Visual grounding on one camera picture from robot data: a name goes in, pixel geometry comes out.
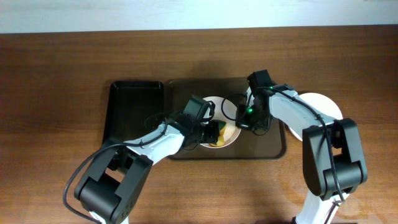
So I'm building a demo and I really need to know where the white plate with sauce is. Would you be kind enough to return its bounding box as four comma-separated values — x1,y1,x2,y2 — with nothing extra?
287,92,343,142

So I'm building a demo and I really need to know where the pink-rimmed plate with sauce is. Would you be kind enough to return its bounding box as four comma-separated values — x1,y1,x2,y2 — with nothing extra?
200,96,241,149

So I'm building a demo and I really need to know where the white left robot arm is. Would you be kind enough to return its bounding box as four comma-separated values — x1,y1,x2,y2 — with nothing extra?
62,110,220,223

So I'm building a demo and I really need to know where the brown serving tray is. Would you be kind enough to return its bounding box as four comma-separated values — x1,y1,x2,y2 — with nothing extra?
164,78,287,161

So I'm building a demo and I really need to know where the black water tray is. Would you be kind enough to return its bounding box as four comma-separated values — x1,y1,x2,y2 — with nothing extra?
103,80,164,141

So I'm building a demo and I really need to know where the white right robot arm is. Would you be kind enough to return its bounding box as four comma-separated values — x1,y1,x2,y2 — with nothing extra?
246,85,368,223

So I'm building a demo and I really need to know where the green and yellow sponge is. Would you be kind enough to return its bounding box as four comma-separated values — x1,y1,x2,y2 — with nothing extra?
209,119,226,147

